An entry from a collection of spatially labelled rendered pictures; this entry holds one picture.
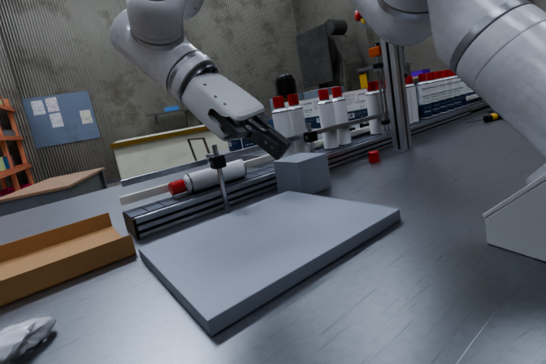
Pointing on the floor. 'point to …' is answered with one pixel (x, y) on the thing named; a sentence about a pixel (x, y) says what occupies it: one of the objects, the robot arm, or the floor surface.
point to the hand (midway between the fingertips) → (275, 144)
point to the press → (329, 57)
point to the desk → (53, 191)
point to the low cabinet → (163, 150)
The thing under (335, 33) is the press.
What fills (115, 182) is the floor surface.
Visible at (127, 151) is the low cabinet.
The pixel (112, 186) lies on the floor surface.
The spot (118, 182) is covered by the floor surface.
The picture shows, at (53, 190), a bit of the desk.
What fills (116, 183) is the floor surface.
